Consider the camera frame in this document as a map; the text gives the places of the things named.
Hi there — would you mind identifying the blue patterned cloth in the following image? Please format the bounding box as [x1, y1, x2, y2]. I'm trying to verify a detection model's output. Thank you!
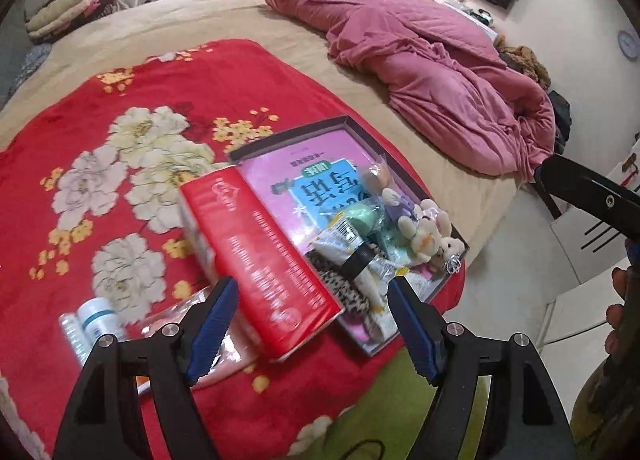
[8, 43, 53, 98]

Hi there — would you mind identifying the plush bunny pink bow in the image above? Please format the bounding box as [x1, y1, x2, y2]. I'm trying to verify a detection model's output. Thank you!
[420, 199, 465, 275]

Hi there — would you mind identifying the leopard print scrunchie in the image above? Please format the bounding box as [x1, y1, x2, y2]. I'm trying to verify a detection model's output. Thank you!
[305, 250, 370, 316]

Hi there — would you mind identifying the small tissue packet blue print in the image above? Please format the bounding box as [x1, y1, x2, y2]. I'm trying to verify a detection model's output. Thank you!
[371, 227, 420, 267]

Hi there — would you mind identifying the person right hand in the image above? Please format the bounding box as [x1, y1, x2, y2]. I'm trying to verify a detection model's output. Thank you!
[604, 267, 631, 355]

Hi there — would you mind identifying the pink quilted duvet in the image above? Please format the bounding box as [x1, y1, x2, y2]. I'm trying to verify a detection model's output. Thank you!
[265, 0, 555, 182]

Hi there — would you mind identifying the pink pouch in plastic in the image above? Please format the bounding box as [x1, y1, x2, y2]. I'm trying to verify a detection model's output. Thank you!
[136, 278, 257, 388]

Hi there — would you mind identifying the brown clothes pile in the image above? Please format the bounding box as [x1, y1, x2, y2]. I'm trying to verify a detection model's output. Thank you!
[494, 34, 551, 90]

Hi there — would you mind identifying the folded clothes stack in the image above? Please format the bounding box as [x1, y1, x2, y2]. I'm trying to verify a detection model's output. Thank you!
[25, 0, 117, 45]

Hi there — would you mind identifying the white pill bottle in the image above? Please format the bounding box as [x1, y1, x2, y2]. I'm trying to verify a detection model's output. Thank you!
[76, 298, 129, 345]

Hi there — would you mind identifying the green beauty sponge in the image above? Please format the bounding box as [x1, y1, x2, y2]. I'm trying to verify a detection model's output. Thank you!
[344, 199, 386, 238]

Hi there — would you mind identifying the plush bear purple bow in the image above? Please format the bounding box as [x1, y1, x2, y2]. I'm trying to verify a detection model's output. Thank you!
[381, 187, 442, 264]

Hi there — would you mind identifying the wall clock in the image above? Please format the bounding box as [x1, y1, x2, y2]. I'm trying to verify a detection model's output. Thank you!
[617, 30, 640, 61]

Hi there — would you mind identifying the yellow white snack pouch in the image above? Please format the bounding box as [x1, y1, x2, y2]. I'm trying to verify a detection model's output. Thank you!
[310, 215, 398, 343]

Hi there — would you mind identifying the beige bed sheet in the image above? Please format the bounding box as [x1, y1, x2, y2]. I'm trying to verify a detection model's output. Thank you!
[1, 0, 518, 265]

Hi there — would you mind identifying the small tissue packet green print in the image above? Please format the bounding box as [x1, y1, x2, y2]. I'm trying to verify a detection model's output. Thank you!
[58, 313, 92, 366]

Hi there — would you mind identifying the red floral blanket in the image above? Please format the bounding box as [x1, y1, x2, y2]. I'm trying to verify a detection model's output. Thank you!
[0, 37, 468, 460]

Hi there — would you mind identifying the red tissue pack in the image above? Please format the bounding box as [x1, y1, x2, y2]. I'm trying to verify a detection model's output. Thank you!
[178, 166, 343, 362]

